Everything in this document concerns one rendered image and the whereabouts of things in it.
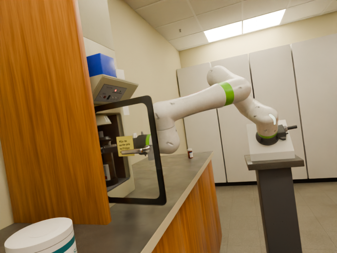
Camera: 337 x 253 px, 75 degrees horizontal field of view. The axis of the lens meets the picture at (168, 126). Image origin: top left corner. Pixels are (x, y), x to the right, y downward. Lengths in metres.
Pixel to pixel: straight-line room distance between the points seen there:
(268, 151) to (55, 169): 1.24
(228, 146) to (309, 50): 1.89
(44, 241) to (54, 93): 0.58
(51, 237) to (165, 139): 0.55
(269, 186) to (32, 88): 1.43
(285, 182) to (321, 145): 2.48
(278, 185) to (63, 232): 1.34
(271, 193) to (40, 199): 1.31
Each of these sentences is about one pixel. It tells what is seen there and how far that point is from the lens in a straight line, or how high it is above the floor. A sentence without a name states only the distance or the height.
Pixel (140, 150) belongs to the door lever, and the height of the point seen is 1.20.
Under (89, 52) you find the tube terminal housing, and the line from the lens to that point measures 1.10.
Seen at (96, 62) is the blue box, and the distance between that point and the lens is 0.97.
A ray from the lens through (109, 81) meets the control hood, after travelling 0.97.
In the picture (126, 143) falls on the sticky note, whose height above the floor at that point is 1.23.
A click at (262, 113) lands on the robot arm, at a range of 1.45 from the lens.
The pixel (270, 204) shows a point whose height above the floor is 0.65.
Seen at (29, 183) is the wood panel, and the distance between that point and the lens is 1.12.
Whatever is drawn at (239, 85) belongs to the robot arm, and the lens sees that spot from 1.09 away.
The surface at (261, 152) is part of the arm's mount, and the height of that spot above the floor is 0.99.
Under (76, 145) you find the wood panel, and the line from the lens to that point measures 0.90.
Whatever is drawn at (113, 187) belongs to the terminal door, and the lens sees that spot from 0.94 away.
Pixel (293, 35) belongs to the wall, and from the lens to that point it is 4.56.
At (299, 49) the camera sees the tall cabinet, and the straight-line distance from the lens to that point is 4.04.
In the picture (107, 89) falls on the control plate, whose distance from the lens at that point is 0.99.
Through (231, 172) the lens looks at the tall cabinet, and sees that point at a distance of 4.01.
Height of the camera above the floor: 1.29
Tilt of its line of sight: 1 degrees down
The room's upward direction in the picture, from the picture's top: 8 degrees counter-clockwise
